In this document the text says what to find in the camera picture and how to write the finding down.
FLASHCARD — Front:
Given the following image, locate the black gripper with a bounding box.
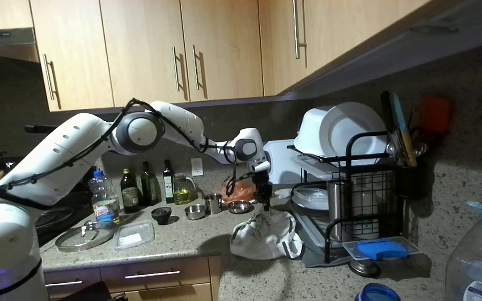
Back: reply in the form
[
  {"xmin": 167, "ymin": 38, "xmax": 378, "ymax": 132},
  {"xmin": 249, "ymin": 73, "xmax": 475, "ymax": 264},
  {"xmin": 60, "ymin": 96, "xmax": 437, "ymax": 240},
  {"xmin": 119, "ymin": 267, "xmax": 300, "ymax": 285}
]
[{"xmin": 249, "ymin": 168, "xmax": 274, "ymax": 214}]

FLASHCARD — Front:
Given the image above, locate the white grey towel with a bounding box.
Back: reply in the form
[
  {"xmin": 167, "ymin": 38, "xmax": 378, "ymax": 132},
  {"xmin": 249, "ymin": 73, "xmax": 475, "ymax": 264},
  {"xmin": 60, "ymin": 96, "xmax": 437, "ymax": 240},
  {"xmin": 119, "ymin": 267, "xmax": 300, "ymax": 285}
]
[{"xmin": 228, "ymin": 207, "xmax": 305, "ymax": 262}]

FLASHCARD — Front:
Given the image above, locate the small steel bowl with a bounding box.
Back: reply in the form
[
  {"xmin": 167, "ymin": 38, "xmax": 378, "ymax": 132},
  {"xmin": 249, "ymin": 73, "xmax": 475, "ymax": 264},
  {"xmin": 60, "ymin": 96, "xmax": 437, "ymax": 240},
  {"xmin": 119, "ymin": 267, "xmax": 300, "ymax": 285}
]
[
  {"xmin": 184, "ymin": 200, "xmax": 209, "ymax": 220},
  {"xmin": 226, "ymin": 199, "xmax": 258, "ymax": 217}
]

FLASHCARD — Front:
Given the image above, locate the white shallow dish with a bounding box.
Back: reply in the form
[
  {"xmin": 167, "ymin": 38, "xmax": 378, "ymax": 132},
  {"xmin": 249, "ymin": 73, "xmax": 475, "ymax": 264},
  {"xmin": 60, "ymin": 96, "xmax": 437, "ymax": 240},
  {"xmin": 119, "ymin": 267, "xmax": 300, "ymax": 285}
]
[{"xmin": 290, "ymin": 185, "xmax": 333, "ymax": 212}]

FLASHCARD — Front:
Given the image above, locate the steel measuring cup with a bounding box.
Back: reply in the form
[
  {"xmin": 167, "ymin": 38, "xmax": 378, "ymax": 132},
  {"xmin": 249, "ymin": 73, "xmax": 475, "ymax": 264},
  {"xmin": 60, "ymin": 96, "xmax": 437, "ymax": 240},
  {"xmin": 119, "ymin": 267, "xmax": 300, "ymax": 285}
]
[{"xmin": 204, "ymin": 190, "xmax": 226, "ymax": 215}]

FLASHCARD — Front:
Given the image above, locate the grey drying mat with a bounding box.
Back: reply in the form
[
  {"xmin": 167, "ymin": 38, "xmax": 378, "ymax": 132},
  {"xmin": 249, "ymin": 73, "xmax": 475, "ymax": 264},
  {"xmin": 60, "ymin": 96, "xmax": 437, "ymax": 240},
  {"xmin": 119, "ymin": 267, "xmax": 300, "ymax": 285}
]
[{"xmin": 278, "ymin": 205, "xmax": 360, "ymax": 269}]

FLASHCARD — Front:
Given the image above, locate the tall steel cup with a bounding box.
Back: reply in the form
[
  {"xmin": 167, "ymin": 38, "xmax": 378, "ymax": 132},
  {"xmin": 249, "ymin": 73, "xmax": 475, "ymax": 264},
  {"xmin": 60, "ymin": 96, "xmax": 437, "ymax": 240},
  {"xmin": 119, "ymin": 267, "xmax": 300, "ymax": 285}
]
[{"xmin": 326, "ymin": 178, "xmax": 348, "ymax": 239}]

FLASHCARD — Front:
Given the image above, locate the round olive oil jar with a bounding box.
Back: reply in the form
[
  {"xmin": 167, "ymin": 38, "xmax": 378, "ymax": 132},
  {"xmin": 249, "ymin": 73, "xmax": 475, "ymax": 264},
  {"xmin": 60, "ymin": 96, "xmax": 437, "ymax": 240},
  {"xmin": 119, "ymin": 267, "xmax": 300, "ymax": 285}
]
[{"xmin": 171, "ymin": 172, "xmax": 199, "ymax": 205}]

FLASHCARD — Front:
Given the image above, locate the large white bowl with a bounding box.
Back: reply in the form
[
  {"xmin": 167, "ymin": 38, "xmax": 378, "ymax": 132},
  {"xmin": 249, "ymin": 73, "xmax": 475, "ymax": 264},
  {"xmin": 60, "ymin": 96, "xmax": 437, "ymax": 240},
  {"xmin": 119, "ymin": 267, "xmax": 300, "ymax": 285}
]
[{"xmin": 293, "ymin": 105, "xmax": 338, "ymax": 158}]

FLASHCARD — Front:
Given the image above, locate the slim bottle white label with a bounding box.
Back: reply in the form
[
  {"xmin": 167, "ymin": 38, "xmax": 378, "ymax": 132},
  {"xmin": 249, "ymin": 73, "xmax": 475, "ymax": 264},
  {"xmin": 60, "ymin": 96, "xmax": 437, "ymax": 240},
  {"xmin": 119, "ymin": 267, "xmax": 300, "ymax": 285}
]
[{"xmin": 161, "ymin": 158, "xmax": 177, "ymax": 205}]

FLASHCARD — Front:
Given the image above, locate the small black bowl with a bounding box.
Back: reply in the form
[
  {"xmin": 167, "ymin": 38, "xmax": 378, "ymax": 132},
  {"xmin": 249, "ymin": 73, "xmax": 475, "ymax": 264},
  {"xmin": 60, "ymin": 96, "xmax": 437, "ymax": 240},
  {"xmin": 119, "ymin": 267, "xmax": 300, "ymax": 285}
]
[{"xmin": 149, "ymin": 204, "xmax": 174, "ymax": 227}]

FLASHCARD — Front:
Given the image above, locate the dark green glass bottle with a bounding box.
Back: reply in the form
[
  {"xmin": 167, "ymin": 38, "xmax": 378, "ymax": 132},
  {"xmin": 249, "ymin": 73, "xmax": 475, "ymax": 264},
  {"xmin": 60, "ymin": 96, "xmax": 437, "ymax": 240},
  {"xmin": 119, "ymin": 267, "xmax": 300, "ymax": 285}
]
[{"xmin": 139, "ymin": 160, "xmax": 162, "ymax": 209}]

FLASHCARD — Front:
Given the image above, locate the black round stopper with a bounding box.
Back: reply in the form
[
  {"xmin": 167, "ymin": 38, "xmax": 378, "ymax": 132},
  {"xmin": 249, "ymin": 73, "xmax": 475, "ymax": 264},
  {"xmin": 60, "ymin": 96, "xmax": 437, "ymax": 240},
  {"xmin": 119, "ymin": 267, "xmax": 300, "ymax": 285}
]
[{"xmin": 346, "ymin": 257, "xmax": 382, "ymax": 279}]

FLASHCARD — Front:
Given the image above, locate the white dinner plate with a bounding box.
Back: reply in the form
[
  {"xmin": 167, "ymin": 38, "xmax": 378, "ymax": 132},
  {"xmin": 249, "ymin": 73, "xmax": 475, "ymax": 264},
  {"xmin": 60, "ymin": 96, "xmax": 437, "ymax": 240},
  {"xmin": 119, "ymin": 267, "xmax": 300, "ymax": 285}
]
[{"xmin": 323, "ymin": 100, "xmax": 390, "ymax": 168}]

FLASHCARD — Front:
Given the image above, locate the dark bottle with label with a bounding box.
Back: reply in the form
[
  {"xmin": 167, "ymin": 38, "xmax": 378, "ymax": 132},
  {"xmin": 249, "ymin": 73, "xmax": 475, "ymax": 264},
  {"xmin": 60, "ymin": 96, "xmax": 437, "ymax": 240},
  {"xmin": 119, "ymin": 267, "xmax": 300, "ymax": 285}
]
[{"xmin": 119, "ymin": 167, "xmax": 142, "ymax": 214}]

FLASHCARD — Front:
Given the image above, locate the clear rectangular plastic container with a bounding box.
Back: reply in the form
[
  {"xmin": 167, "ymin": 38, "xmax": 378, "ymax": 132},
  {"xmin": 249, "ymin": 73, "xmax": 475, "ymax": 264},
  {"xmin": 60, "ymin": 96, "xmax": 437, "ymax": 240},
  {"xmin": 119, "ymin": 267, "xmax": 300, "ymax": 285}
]
[{"xmin": 110, "ymin": 219, "xmax": 157, "ymax": 250}]

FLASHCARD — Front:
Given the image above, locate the wooden base cabinet door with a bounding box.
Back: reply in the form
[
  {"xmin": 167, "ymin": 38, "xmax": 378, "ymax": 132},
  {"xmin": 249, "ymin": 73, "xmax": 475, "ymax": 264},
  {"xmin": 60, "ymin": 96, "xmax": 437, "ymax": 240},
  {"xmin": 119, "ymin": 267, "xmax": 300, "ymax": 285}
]
[{"xmin": 105, "ymin": 282, "xmax": 214, "ymax": 301}]

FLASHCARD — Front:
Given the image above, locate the wide wooden drawer front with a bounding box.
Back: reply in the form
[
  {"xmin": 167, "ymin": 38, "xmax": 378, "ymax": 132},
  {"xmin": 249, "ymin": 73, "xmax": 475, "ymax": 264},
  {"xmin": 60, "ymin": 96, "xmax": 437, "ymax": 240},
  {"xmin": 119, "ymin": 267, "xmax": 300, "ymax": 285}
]
[{"xmin": 99, "ymin": 254, "xmax": 223, "ymax": 289}]

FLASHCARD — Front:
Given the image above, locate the black utensil holder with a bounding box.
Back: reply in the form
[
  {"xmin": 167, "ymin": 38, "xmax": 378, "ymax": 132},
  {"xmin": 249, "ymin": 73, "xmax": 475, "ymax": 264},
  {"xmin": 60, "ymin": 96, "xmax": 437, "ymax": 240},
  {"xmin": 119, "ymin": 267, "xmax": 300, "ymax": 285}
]
[{"xmin": 393, "ymin": 158, "xmax": 432, "ymax": 204}]

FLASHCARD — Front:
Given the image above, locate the black kitchen utensil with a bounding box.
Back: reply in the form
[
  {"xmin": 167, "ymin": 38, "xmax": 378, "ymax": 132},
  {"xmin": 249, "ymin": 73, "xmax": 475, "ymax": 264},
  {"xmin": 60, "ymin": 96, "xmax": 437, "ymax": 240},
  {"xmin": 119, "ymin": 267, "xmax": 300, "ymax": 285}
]
[{"xmin": 378, "ymin": 88, "xmax": 403, "ymax": 157}]

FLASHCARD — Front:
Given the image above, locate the teal spatula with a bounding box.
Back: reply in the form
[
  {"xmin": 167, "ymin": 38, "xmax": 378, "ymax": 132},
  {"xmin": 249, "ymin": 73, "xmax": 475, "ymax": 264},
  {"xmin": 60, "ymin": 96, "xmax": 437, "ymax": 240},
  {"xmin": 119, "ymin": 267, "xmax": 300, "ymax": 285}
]
[{"xmin": 388, "ymin": 90, "xmax": 420, "ymax": 170}]

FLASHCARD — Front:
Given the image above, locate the clear water bottle blue cap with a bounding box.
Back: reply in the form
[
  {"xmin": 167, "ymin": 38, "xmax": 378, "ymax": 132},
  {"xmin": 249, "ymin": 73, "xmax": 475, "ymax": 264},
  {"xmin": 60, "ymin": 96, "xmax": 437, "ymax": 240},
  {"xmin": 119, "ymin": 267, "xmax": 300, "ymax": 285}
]
[{"xmin": 87, "ymin": 167, "xmax": 121, "ymax": 230}]

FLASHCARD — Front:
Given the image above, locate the glass pot lid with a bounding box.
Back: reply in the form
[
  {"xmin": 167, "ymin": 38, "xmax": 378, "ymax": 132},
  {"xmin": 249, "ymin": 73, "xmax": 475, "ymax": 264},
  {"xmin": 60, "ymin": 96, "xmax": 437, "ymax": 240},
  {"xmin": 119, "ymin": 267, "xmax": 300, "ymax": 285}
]
[{"xmin": 54, "ymin": 219, "xmax": 116, "ymax": 254}]

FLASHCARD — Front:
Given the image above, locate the black stove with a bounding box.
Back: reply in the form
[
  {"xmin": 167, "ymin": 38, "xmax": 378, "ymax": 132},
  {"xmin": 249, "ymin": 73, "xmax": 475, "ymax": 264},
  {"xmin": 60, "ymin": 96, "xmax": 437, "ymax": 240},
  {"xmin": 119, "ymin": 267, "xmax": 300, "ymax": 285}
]
[{"xmin": 37, "ymin": 182, "xmax": 95, "ymax": 247}]

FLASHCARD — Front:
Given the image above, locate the orange spatula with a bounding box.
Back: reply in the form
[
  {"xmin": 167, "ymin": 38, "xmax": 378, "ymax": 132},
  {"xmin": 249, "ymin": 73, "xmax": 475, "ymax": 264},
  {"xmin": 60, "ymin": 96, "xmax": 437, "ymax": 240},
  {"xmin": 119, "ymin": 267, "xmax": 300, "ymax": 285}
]
[{"xmin": 415, "ymin": 93, "xmax": 455, "ymax": 147}]

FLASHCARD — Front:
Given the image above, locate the narrow wooden drawer front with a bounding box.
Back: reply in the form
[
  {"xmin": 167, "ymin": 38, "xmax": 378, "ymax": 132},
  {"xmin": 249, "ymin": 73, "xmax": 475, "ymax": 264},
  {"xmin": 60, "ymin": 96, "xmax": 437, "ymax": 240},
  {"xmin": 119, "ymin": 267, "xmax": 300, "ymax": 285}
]
[{"xmin": 42, "ymin": 265, "xmax": 104, "ymax": 299}]

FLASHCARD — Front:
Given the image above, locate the clear bottle light blue cap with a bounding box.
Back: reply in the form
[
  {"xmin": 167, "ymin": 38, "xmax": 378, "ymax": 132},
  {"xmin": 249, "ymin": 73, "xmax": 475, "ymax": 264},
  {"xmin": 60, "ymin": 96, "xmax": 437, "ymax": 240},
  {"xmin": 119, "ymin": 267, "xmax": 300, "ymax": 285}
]
[{"xmin": 442, "ymin": 199, "xmax": 482, "ymax": 301}]

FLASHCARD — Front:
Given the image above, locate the grey range hood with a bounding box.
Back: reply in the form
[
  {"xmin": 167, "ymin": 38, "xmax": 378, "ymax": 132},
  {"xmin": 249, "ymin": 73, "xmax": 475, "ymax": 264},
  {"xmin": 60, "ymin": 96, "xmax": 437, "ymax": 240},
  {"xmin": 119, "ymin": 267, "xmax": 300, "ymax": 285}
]
[{"xmin": 0, "ymin": 26, "xmax": 42, "ymax": 71}]

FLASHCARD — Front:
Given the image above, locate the white wall outlet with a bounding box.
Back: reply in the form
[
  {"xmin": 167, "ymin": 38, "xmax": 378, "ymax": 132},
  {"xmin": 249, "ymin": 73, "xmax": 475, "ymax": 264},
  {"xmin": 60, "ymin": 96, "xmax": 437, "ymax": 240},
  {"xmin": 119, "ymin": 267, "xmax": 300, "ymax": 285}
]
[{"xmin": 189, "ymin": 155, "xmax": 206, "ymax": 177}]

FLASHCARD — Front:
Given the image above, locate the black wire dish rack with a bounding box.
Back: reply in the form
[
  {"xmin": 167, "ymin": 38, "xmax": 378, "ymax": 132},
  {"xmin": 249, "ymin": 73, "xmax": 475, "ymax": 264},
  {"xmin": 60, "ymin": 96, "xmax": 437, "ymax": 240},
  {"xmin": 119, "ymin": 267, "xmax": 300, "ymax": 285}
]
[{"xmin": 283, "ymin": 128, "xmax": 422, "ymax": 267}]

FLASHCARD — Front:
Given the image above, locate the long steel drawer handle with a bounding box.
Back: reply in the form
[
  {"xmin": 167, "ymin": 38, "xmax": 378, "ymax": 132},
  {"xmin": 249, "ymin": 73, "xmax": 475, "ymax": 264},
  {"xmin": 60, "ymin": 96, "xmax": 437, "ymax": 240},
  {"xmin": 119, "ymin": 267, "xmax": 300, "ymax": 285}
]
[{"xmin": 122, "ymin": 269, "xmax": 182, "ymax": 280}]

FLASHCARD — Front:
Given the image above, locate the steel cabinet door handle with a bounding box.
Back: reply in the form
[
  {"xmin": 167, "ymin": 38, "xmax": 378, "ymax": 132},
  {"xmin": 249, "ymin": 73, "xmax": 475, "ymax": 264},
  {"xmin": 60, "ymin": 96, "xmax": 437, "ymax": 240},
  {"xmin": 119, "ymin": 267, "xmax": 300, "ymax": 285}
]
[
  {"xmin": 191, "ymin": 43, "xmax": 209, "ymax": 100},
  {"xmin": 172, "ymin": 45, "xmax": 191, "ymax": 102},
  {"xmin": 290, "ymin": 0, "xmax": 310, "ymax": 68},
  {"xmin": 42, "ymin": 51, "xmax": 64, "ymax": 110}
]

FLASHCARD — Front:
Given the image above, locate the wooden wall cabinet door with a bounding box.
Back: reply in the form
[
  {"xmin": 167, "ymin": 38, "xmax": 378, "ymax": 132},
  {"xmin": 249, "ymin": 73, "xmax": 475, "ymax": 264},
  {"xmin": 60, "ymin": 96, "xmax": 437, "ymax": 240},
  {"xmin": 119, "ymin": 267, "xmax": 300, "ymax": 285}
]
[
  {"xmin": 99, "ymin": 0, "xmax": 191, "ymax": 107},
  {"xmin": 28, "ymin": 0, "xmax": 114, "ymax": 112},
  {"xmin": 256, "ymin": 0, "xmax": 430, "ymax": 96},
  {"xmin": 179, "ymin": 0, "xmax": 266, "ymax": 103},
  {"xmin": 0, "ymin": 0, "xmax": 35, "ymax": 30}
]

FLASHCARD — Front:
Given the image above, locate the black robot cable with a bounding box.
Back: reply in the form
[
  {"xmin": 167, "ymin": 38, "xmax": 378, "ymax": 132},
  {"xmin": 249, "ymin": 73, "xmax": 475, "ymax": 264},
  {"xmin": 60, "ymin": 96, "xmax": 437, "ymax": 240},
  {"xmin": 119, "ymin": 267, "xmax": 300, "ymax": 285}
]
[{"xmin": 0, "ymin": 96, "xmax": 239, "ymax": 197}]

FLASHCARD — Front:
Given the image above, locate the short steel drawer handle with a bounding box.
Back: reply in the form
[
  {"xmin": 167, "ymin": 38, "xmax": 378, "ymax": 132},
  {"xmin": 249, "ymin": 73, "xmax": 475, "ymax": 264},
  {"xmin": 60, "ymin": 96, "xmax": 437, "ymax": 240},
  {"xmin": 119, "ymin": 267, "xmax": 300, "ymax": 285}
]
[{"xmin": 44, "ymin": 277, "xmax": 70, "ymax": 289}]

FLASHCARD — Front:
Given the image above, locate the black stereo camera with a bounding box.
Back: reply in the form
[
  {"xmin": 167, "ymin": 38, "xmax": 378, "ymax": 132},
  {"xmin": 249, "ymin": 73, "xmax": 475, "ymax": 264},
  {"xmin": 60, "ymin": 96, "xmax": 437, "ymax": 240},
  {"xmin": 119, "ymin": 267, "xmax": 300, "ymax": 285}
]
[{"xmin": 23, "ymin": 123, "xmax": 59, "ymax": 137}]

